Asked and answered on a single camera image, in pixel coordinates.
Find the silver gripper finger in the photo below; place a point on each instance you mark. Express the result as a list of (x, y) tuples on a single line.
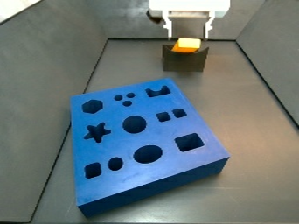
[(167, 25), (207, 27)]

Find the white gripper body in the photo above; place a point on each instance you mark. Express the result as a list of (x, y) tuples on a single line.
[(188, 8)]

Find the yellow double-square forked block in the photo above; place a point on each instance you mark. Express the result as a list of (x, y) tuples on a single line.
[(187, 45)]

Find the blue shape-sorting board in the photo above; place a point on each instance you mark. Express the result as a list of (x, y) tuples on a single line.
[(140, 142)]

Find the black curved holder stand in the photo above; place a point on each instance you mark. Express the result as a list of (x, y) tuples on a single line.
[(183, 62)]

